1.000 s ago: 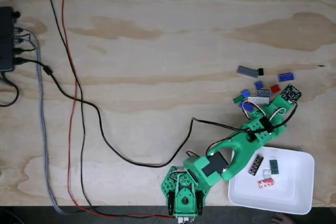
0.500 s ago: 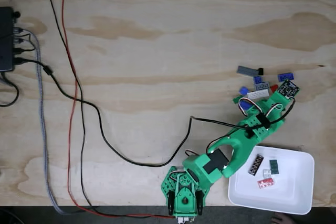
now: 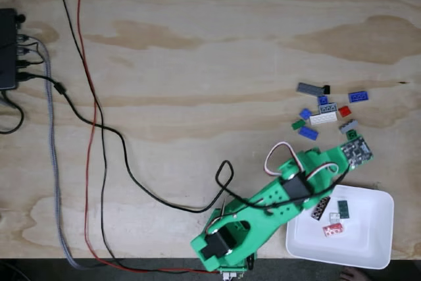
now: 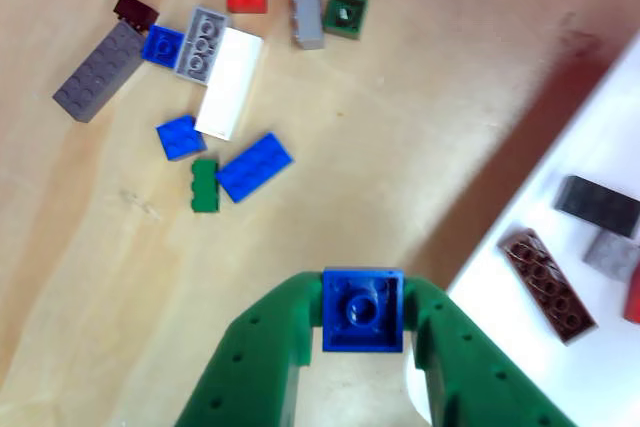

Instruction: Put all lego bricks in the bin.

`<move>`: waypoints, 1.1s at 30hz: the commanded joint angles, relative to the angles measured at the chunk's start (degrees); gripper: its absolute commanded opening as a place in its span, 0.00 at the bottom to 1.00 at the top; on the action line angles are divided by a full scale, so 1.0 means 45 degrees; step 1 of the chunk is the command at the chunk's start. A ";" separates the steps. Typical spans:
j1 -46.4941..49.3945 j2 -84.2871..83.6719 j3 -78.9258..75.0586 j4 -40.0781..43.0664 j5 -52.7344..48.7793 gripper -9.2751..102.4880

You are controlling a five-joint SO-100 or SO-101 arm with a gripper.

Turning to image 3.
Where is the person's foot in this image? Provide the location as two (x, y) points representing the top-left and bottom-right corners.
(340, 267), (366, 281)

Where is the dark grey long lego plate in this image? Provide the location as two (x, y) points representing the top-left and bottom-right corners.
(297, 82), (325, 95)

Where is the thick black ferrite cable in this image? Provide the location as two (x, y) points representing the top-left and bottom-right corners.
(16, 72), (355, 213)

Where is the blue two-by-four lego brick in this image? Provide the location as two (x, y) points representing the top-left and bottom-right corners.
(298, 126), (320, 140)

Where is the white long lego brick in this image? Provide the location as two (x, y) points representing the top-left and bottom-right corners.
(309, 112), (340, 126)

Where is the grey braided cable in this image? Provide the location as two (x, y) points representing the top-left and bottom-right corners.
(18, 34), (111, 270)

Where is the white red servo wire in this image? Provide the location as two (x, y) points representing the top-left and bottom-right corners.
(264, 141), (305, 176)
(305, 163), (339, 184)

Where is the light grey narrow lego brick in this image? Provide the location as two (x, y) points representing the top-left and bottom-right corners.
(339, 120), (359, 134)

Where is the thin black power cable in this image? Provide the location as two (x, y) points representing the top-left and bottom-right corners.
(53, 0), (220, 274)

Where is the red long lego brick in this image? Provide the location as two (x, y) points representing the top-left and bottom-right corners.
(322, 223), (344, 238)

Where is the black camera circuit board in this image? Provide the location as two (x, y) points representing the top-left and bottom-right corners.
(340, 134), (376, 170)

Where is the brown long lego brick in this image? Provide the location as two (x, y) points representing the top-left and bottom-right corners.
(310, 196), (332, 222)

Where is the black looping cable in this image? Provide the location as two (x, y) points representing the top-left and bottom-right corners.
(0, 91), (26, 136)

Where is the thin red power cable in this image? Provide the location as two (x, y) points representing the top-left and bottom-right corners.
(68, 0), (221, 275)

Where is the grey two-by-three lego brick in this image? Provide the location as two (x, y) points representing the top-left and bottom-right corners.
(318, 103), (339, 115)

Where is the dark usb hub box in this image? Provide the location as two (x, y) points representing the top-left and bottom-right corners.
(0, 7), (20, 91)

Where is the blue two-by-three lego brick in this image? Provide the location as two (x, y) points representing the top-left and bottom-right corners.
(348, 91), (370, 103)

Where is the dark green lego brick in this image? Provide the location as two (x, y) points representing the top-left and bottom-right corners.
(337, 200), (351, 220)

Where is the white plastic bin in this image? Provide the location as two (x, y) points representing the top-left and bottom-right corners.
(285, 184), (395, 270)

